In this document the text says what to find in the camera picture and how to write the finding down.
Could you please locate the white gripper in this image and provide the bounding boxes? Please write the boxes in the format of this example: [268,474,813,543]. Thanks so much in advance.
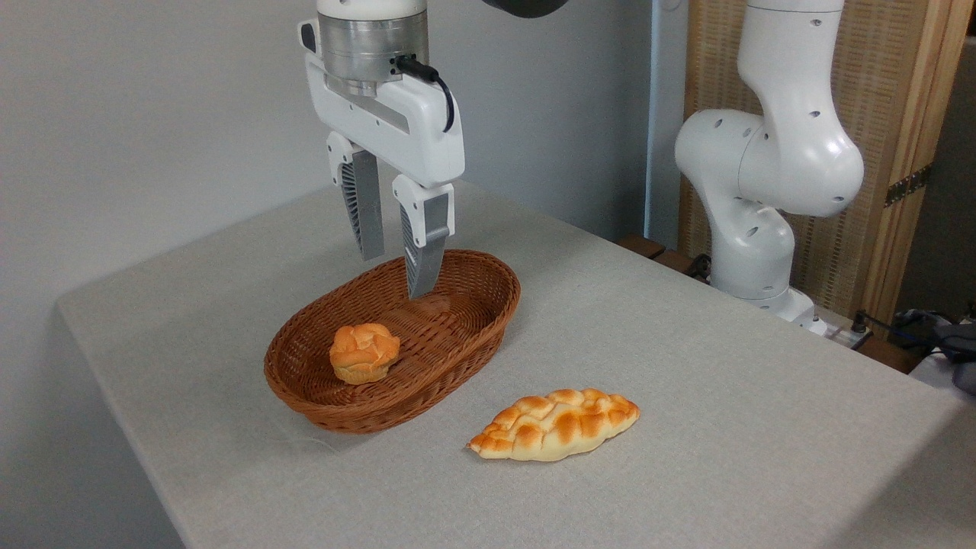
[305,52,467,300]

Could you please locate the long braided bread loaf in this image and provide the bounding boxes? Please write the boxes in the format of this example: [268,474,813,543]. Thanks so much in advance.
[467,388,641,463]

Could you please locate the brown wicker basket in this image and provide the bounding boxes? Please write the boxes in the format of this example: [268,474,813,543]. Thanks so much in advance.
[264,249,522,435]

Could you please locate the round orange bread roll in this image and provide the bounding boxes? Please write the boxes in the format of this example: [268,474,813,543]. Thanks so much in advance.
[329,323,402,385]

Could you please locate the brown wooden base board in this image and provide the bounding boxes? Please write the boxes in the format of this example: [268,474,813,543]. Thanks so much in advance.
[615,233,925,375]

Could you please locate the grey tablecloth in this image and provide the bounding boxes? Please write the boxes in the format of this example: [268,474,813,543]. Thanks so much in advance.
[55,179,976,549]

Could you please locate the wooden folding screen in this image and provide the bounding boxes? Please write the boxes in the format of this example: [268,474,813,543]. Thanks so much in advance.
[678,0,976,330]

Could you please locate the dark metal screen hinge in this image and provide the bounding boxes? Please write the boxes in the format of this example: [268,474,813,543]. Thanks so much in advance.
[884,163,933,209]

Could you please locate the dark grey bag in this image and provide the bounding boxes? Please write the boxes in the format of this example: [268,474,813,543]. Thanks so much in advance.
[894,308,976,396]

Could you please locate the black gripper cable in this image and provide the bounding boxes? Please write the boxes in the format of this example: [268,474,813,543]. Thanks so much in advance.
[394,54,456,134]

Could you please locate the black cable with plug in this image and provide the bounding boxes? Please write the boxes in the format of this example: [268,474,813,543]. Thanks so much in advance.
[848,309,946,353]

